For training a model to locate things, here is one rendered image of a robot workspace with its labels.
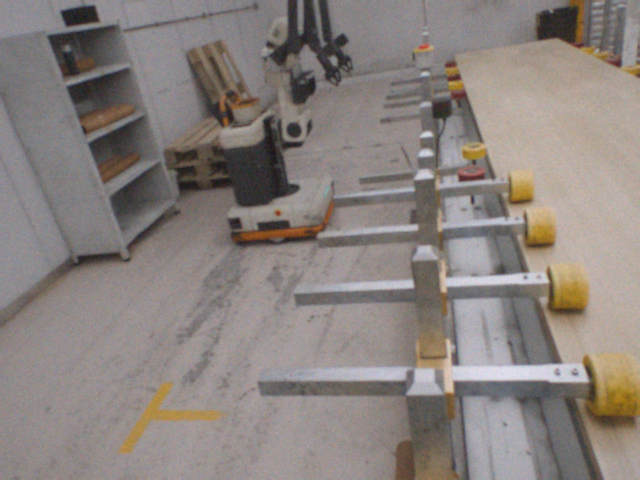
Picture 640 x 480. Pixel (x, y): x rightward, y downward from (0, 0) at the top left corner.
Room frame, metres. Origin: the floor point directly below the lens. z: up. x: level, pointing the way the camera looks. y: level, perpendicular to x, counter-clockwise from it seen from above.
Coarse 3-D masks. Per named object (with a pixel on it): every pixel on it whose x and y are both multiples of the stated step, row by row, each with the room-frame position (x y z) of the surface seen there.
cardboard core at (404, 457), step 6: (402, 444) 1.28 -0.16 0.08; (408, 444) 1.27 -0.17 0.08; (402, 450) 1.25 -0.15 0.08; (408, 450) 1.24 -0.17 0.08; (396, 456) 1.26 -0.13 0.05; (402, 456) 1.23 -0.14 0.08; (408, 456) 1.22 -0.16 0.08; (396, 462) 1.23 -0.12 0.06; (402, 462) 1.20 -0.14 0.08; (408, 462) 1.20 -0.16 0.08; (396, 468) 1.20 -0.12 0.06; (402, 468) 1.18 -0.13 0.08; (408, 468) 1.17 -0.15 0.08; (396, 474) 1.18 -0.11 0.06; (402, 474) 1.16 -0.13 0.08; (408, 474) 1.15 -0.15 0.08; (414, 474) 1.15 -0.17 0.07
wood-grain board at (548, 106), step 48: (528, 48) 3.67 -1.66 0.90; (576, 48) 3.31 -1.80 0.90; (480, 96) 2.52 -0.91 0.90; (528, 96) 2.34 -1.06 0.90; (576, 96) 2.17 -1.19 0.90; (624, 96) 2.03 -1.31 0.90; (528, 144) 1.67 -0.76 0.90; (576, 144) 1.58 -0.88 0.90; (624, 144) 1.50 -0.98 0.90; (576, 192) 1.22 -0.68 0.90; (624, 192) 1.17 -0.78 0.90; (576, 240) 0.98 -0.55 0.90; (624, 240) 0.94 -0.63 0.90; (624, 288) 0.78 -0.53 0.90; (576, 336) 0.67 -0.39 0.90; (624, 336) 0.65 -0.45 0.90; (624, 432) 0.47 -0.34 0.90
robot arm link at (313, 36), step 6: (306, 0) 3.17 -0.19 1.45; (312, 0) 3.17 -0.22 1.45; (306, 6) 3.17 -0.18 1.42; (312, 6) 3.16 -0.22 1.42; (306, 12) 3.17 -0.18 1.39; (312, 12) 3.16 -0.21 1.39; (306, 18) 3.17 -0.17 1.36; (312, 18) 3.16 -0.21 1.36; (312, 24) 3.16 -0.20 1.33; (312, 30) 3.16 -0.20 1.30; (312, 36) 3.16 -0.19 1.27; (318, 36) 3.18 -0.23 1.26; (312, 42) 3.16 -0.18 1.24; (318, 42) 3.17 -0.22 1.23
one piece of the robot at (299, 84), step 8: (296, 72) 3.39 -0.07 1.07; (304, 72) 3.54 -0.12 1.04; (312, 72) 3.46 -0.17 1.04; (296, 80) 3.32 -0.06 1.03; (304, 80) 3.30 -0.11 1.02; (312, 80) 3.55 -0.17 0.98; (288, 88) 3.34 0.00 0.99; (296, 88) 3.32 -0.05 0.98; (304, 88) 3.31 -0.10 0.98; (312, 88) 3.55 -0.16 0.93; (296, 96) 3.32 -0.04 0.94; (304, 96) 3.31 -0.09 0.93; (296, 104) 3.32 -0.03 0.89
